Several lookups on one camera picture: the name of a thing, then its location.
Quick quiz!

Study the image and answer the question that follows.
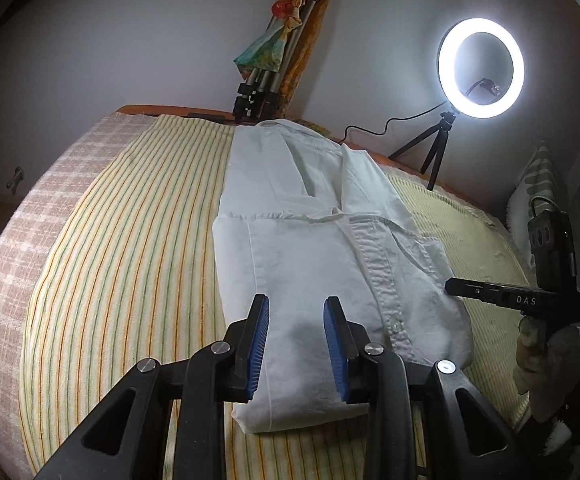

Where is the white button-up shirt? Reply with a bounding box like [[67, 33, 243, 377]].
[[213, 119, 473, 434]]

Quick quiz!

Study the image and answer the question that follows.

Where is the right white gloved hand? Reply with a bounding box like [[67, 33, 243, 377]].
[[512, 316, 580, 422]]

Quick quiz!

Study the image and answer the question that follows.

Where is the green white patterned pillow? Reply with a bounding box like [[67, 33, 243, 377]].
[[506, 141, 568, 269]]

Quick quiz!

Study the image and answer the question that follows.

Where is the yellow striped bed blanket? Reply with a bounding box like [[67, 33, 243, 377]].
[[20, 114, 529, 479]]

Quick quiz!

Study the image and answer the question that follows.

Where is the black mini tripod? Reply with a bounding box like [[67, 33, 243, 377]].
[[389, 110, 457, 191]]

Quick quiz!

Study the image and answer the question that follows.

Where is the pink checked bed sheet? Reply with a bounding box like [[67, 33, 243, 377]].
[[0, 113, 153, 479]]

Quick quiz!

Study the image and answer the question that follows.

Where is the colourful patterned cloth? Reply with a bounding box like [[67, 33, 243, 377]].
[[232, 0, 330, 122]]

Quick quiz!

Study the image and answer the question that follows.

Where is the black ring light cable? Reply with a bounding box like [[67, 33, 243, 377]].
[[336, 78, 502, 146]]

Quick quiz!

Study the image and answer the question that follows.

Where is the white ring light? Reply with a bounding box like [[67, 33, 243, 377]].
[[436, 18, 525, 119]]

